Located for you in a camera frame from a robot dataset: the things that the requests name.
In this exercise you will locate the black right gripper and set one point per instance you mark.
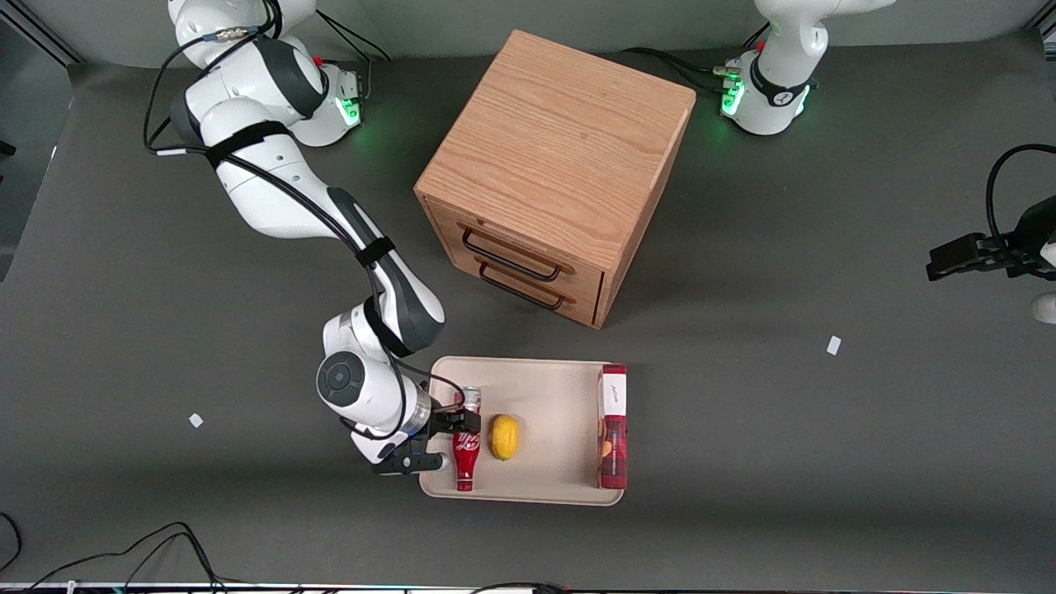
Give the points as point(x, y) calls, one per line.
point(446, 421)

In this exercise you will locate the yellow lemon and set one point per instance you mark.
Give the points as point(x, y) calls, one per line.
point(505, 437)

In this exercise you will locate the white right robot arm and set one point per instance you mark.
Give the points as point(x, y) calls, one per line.
point(272, 190)

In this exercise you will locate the wooden drawer front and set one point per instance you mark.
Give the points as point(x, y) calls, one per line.
point(511, 239)
point(569, 304)

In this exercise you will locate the beige plastic tray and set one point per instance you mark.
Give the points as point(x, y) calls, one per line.
point(553, 412)

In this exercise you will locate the wooden drawer cabinet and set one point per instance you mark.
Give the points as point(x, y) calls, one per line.
point(561, 140)

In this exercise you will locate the red coke bottle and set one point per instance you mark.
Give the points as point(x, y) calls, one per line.
point(466, 458)

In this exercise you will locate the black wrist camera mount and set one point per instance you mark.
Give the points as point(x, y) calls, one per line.
point(408, 464)

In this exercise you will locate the red snack box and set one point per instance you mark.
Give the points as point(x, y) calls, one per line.
point(612, 437)

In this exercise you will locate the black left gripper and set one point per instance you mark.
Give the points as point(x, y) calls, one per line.
point(1031, 233)

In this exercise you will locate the aluminium frame rail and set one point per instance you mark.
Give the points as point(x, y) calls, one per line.
point(41, 33)

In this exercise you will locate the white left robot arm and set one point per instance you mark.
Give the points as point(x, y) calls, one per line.
point(775, 82)

